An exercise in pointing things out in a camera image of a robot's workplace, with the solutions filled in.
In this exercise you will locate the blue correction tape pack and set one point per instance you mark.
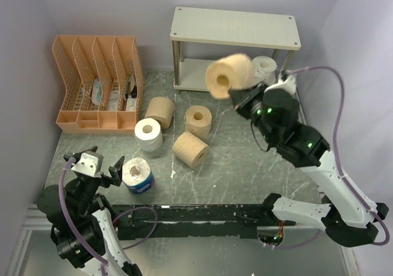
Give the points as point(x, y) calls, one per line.
point(96, 92)

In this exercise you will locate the plain white paper roll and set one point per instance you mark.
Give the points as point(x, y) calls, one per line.
point(148, 134)

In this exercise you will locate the white paper packet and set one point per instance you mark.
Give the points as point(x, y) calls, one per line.
point(113, 100)

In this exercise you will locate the white staples box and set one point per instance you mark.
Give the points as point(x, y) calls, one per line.
point(131, 104)

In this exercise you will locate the white roll blue wrapper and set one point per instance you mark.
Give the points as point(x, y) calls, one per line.
point(137, 176)

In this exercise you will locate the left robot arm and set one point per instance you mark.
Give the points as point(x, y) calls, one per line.
point(81, 218)

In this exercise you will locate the white two-tier shelf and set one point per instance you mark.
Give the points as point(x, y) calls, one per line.
point(226, 27)

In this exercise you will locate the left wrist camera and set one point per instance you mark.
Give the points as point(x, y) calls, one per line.
point(89, 164)

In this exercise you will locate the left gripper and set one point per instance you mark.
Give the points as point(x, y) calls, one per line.
point(115, 173)

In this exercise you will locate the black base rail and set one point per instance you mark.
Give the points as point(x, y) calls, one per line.
point(172, 221)

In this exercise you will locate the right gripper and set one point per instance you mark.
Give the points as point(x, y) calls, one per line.
point(241, 97)

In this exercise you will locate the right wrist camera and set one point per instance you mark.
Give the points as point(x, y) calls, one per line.
point(287, 81)

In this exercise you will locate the orange plastic desk organizer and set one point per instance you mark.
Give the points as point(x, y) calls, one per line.
point(104, 83)

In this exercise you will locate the black white brush tools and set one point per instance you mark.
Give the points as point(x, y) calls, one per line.
point(131, 90)

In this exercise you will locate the brown roll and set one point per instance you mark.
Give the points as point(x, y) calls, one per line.
point(198, 121)
point(190, 149)
point(234, 72)
point(161, 109)

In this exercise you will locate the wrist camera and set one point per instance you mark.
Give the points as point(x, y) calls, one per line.
point(89, 164)
point(287, 81)

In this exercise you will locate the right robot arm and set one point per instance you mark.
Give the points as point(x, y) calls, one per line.
point(347, 216)

